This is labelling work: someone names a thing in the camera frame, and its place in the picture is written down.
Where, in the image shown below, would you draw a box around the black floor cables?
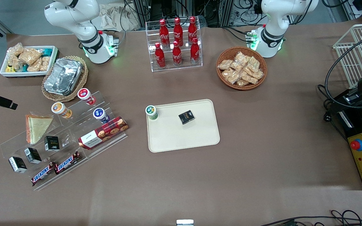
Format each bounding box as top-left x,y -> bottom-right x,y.
259,209 -> 362,226

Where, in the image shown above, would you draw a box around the clear acrylic bottle rack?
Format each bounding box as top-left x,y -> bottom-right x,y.
145,19 -> 203,73

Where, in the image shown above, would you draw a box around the white wire basket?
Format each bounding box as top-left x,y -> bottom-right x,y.
332,23 -> 362,89

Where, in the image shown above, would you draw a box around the oval wicker basket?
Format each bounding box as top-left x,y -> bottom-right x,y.
41,56 -> 89,103

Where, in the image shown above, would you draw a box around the blue lid yogurt cup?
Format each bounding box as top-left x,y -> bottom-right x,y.
93,107 -> 110,124

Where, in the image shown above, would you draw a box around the clear wrapped cracker pack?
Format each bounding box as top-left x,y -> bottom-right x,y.
40,56 -> 51,72
7,42 -> 24,57
27,58 -> 42,72
18,47 -> 42,66
7,55 -> 23,71

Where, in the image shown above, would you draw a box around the white rectangular bin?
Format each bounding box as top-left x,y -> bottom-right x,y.
0,46 -> 59,78

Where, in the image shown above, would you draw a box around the green lid yogurt cup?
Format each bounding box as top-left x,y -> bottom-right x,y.
145,105 -> 159,121

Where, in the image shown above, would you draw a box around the round brown wicker basket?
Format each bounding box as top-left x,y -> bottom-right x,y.
216,46 -> 268,91

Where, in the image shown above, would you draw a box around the small black box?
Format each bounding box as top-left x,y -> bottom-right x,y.
8,156 -> 28,174
24,147 -> 42,164
178,110 -> 195,125
44,135 -> 60,152

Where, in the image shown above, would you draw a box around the looped black cable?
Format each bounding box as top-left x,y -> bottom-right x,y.
317,28 -> 362,123

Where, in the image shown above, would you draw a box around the clear acrylic stepped display stand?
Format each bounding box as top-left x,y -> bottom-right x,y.
0,91 -> 128,191

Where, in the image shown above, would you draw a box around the beige cloth bag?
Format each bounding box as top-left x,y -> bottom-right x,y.
99,3 -> 141,32

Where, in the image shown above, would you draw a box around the Snickers chocolate bar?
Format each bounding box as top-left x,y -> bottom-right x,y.
31,162 -> 58,186
54,151 -> 81,175

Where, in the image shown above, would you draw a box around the red tartan cookie box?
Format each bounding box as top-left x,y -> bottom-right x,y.
78,116 -> 129,150

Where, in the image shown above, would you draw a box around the red lid yogurt cup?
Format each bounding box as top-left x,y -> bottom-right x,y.
77,88 -> 96,106

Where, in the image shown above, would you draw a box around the red Coca-Cola bottle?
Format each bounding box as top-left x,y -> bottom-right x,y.
190,38 -> 200,65
159,19 -> 170,48
172,40 -> 183,67
173,17 -> 184,47
188,16 -> 198,45
154,42 -> 166,69

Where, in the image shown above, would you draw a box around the triangular sandwich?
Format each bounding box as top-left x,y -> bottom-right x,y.
25,114 -> 54,145

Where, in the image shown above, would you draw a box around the beige plastic tray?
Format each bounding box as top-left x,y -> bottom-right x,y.
146,99 -> 221,153

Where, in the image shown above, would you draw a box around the orange lid yogurt cup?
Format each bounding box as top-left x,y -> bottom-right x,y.
51,102 -> 73,119

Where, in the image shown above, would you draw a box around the silver foil container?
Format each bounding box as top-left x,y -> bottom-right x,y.
43,58 -> 84,96

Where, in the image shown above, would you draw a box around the black machine base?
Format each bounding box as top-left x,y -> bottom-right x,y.
338,107 -> 362,191

